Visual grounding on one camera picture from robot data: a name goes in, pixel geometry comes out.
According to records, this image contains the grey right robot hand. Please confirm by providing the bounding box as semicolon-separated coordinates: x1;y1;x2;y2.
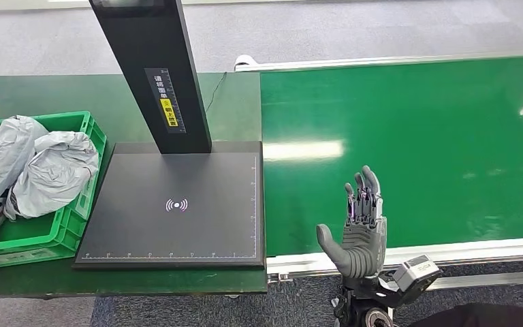
316;165;388;280

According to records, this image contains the aluminium conveyor support beam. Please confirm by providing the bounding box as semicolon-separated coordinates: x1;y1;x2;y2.
424;270;523;292

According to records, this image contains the green conveyor belt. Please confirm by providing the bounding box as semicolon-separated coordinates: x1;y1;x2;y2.
260;54;523;258

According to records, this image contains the white conveyor end cap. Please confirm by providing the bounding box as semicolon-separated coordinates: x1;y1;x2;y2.
234;54;259;72

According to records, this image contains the black robot body cover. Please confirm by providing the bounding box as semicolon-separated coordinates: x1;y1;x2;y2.
408;303;523;327

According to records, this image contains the black yellow column label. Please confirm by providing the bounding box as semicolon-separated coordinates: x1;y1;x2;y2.
144;67;187;135

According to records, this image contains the black scanner column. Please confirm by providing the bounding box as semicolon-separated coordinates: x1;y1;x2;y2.
89;0;212;155

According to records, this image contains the crumpled grey courier bag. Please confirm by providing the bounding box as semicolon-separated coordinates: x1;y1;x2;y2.
4;131;100;220

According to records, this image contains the green plastic crate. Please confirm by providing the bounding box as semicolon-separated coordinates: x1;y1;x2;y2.
0;110;108;272

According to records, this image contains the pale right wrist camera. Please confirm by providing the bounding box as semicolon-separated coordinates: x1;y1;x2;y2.
392;255;443;294

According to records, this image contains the wide aluminium conveyor rail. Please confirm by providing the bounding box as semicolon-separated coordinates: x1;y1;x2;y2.
266;236;523;283

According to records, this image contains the thin aluminium conveyor rail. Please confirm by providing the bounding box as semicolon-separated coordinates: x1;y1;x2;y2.
235;50;523;73

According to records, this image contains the black scanner base plate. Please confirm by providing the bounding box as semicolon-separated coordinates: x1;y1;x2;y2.
72;141;267;270

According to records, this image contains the thin black cable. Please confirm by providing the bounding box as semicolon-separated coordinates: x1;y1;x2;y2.
205;72;229;114

